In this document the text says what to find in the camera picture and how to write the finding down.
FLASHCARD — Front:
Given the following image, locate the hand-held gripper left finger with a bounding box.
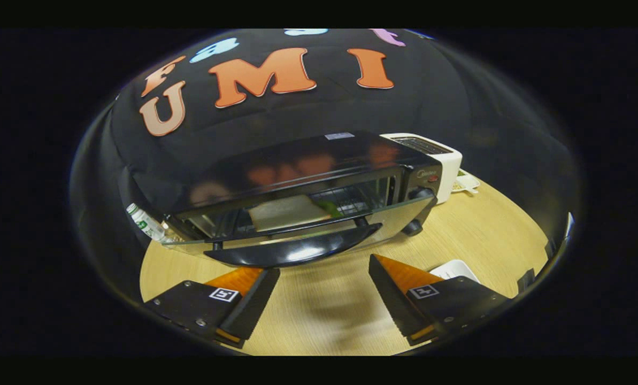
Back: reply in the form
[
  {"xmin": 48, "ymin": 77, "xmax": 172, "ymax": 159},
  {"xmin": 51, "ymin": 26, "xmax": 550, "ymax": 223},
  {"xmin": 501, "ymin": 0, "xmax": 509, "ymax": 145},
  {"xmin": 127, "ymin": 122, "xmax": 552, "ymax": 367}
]
[{"xmin": 143, "ymin": 267, "xmax": 280, "ymax": 349}]

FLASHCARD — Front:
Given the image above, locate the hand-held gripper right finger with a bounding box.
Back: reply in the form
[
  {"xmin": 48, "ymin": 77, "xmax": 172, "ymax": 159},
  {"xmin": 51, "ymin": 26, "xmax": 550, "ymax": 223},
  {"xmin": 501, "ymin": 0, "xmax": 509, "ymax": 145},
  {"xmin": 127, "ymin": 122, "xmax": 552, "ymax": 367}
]
[{"xmin": 368, "ymin": 254, "xmax": 511, "ymax": 347}]

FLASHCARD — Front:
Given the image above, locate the white bread lettuce sandwich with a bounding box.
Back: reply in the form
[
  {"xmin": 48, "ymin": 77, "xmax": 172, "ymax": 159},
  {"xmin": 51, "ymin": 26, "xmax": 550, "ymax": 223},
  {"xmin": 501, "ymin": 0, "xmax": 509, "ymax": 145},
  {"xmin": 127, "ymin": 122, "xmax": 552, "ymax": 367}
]
[{"xmin": 248, "ymin": 194, "xmax": 343, "ymax": 232}]

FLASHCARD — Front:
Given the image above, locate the black toaster oven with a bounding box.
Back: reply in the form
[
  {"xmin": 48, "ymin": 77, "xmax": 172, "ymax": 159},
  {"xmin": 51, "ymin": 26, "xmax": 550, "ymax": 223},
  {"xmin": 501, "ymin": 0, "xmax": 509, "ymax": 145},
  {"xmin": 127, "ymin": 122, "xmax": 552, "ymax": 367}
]
[{"xmin": 161, "ymin": 130, "xmax": 443, "ymax": 268}]

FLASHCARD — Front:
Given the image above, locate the white pop-up toaster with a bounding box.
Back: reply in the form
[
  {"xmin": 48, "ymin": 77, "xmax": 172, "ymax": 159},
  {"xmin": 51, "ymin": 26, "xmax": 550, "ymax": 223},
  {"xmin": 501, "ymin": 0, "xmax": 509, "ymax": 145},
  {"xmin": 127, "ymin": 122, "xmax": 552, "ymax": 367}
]
[{"xmin": 380, "ymin": 133, "xmax": 463, "ymax": 205}]

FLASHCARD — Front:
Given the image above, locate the white plastic tray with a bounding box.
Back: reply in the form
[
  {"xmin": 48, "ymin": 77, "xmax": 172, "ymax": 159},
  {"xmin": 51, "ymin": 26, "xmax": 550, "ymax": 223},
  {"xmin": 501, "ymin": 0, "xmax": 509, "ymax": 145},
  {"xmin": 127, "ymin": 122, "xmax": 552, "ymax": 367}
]
[{"xmin": 430, "ymin": 259, "xmax": 480, "ymax": 284}]

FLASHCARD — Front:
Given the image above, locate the white bottle green label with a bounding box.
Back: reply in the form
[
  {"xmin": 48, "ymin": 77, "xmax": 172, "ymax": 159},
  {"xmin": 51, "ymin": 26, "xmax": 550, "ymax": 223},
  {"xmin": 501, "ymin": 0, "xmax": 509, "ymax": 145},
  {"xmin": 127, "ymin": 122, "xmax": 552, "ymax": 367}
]
[{"xmin": 126, "ymin": 203, "xmax": 166, "ymax": 241}]

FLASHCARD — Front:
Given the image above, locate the small white divided dish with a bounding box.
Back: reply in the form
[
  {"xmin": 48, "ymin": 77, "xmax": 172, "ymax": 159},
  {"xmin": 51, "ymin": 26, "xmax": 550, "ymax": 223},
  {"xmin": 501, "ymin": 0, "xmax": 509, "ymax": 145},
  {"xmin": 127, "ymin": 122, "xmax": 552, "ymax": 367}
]
[{"xmin": 451, "ymin": 170, "xmax": 481, "ymax": 194}]

